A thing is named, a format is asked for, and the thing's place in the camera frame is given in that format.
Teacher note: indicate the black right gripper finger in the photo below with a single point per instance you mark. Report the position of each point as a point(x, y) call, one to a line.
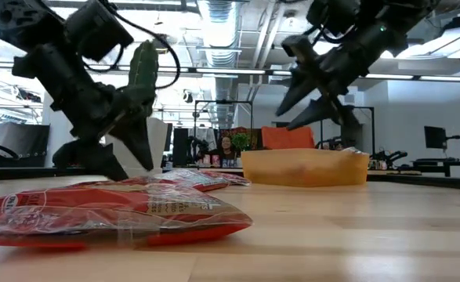
point(302, 88)
point(319, 111)

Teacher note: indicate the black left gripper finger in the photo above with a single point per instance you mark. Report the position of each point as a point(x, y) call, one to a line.
point(88, 156)
point(135, 117)

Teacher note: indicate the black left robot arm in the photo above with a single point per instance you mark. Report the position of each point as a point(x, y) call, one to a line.
point(22, 23)

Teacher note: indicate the black background robot arm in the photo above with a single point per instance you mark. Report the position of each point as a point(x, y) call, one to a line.
point(388, 156)

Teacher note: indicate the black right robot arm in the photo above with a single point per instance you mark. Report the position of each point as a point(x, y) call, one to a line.
point(406, 19)

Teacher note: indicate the white hexagonal plant pot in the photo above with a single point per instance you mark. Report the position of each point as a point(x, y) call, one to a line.
point(159, 145)

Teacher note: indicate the green cactus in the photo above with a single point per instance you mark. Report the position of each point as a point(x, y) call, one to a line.
point(143, 66)

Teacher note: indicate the black upright panel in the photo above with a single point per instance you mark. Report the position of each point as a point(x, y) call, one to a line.
point(180, 147)

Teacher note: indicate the dark grey cover sheet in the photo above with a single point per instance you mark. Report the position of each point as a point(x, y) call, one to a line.
point(18, 143)

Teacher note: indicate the long ceiling strip light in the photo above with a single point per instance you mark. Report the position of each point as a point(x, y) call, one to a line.
point(429, 77)
point(229, 71)

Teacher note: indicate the green leafy plant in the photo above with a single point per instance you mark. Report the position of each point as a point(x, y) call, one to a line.
point(241, 141)

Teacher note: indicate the person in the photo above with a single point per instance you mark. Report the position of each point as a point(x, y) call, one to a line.
point(225, 150)

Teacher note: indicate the black computer monitor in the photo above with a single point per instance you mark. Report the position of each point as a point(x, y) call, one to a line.
point(435, 137)

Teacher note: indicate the black desk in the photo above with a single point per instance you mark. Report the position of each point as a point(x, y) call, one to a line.
point(445, 164)

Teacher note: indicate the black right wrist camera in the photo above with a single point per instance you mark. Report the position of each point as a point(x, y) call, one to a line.
point(331, 15)

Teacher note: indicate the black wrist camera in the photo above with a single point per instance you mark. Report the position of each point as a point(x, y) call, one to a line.
point(331, 15)
point(96, 31)

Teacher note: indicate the black metal stand frame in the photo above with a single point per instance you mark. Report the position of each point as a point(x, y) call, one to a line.
point(372, 129)
point(222, 101)

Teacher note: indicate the black ceiling camera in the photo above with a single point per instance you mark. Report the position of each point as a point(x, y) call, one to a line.
point(188, 96)

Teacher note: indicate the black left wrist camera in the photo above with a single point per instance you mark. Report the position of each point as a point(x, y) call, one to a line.
point(96, 31)

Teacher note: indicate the silver ventilation duct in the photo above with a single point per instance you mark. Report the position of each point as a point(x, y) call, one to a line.
point(219, 31)

